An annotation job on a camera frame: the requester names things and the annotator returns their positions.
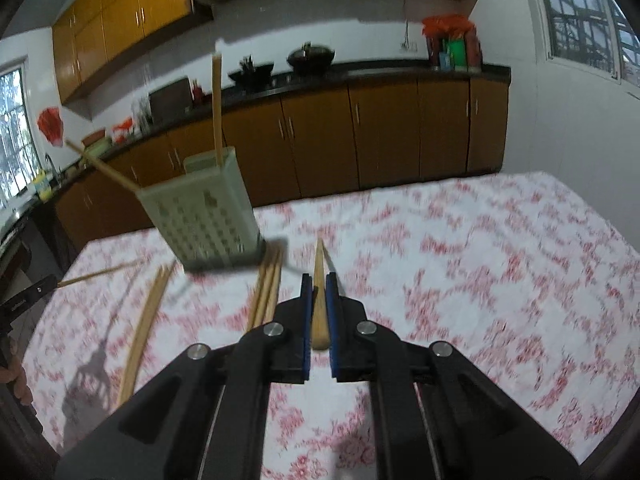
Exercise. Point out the wooden base cabinet unit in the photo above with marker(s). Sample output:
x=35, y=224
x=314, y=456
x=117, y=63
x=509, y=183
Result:
x=390, y=130

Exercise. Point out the red plastic bag on wall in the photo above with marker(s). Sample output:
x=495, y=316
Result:
x=50, y=125

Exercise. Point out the pale green perforated chopstick holder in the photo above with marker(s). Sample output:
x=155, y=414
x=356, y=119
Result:
x=210, y=220

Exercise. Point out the large barred window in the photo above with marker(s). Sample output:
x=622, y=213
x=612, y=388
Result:
x=575, y=15

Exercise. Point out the wooden chopstick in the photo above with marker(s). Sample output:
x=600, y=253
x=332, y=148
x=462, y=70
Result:
x=105, y=167
x=150, y=310
x=170, y=269
x=274, y=280
x=256, y=305
x=100, y=274
x=319, y=320

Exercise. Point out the green bottle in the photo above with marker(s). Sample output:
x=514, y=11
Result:
x=457, y=55

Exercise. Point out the black open wok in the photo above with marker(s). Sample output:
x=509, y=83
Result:
x=250, y=75

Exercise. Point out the brown cutting board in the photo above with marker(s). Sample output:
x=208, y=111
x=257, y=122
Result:
x=170, y=100

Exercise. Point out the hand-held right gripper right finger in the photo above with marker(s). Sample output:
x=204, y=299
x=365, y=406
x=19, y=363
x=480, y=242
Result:
x=332, y=325

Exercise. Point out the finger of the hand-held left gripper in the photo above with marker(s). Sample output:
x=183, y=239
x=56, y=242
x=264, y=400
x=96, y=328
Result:
x=40, y=289

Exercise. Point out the red floral tablecloth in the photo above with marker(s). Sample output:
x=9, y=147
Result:
x=450, y=285

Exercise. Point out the red plastic bag over bottles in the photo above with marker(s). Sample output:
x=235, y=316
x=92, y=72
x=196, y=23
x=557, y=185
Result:
x=447, y=25

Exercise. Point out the yellow dish soap bottle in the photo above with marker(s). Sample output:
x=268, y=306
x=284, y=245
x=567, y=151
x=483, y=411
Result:
x=42, y=187

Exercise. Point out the person's left hand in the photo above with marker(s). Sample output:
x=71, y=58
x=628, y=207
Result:
x=20, y=385

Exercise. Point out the pale green plastic basin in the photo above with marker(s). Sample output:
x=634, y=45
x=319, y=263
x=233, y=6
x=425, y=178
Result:
x=97, y=147

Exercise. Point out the orange plastic bag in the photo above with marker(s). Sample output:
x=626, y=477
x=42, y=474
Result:
x=123, y=126

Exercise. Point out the steel faucet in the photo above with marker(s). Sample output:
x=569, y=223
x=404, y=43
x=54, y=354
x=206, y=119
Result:
x=50, y=165

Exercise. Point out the wooden wall cabinet unit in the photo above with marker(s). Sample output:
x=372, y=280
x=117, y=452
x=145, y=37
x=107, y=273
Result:
x=115, y=20

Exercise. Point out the dark red sauce bottle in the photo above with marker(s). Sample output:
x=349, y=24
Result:
x=473, y=50
x=434, y=52

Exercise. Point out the barred window with white frame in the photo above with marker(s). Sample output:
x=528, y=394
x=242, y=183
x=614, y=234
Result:
x=15, y=135

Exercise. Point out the clear jars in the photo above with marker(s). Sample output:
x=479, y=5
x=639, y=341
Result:
x=141, y=112

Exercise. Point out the black wok with lid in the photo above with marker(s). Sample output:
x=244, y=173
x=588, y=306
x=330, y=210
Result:
x=310, y=57

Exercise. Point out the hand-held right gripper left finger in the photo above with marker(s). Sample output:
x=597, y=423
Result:
x=305, y=320

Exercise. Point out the red plastic basin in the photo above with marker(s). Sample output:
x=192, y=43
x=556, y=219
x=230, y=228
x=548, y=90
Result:
x=94, y=136

